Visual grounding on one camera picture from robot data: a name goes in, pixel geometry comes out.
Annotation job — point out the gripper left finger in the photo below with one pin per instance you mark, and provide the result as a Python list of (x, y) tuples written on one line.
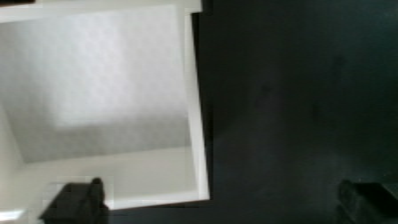
[(78, 207)]

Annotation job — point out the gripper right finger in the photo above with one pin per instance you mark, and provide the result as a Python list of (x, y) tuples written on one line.
[(367, 203)]

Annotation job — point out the white drawer cabinet box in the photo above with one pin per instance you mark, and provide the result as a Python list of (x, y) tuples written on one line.
[(99, 111)]

